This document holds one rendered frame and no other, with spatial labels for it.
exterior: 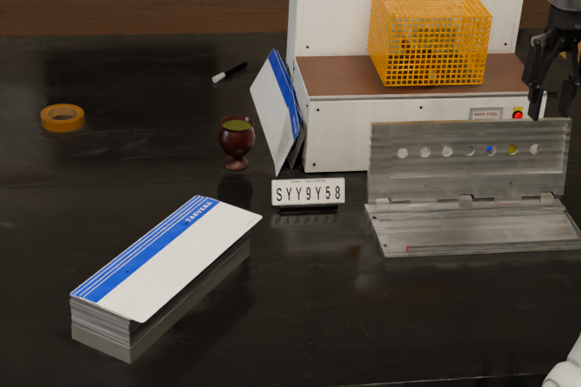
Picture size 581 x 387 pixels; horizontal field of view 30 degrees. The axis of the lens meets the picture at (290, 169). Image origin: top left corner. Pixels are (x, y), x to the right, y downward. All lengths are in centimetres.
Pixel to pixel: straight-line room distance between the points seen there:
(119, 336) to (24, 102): 104
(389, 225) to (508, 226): 26
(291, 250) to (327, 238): 9
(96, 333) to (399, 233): 69
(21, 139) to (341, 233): 82
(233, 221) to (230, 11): 134
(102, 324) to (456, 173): 86
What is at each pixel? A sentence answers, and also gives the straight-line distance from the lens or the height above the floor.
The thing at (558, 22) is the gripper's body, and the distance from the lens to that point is 207.
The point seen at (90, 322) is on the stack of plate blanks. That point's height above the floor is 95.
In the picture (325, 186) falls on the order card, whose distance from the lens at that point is 236.
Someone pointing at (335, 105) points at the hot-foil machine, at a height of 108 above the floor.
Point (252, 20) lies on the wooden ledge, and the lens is 330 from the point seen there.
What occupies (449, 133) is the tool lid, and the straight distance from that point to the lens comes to 233.
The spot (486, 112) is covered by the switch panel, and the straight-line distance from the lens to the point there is 251.
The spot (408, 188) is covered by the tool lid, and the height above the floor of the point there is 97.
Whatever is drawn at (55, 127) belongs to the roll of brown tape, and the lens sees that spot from 266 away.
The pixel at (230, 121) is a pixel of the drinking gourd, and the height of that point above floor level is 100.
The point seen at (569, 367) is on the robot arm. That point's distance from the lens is 165.
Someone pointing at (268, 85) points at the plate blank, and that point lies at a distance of 275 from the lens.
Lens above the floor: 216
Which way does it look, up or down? 30 degrees down
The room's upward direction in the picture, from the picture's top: 3 degrees clockwise
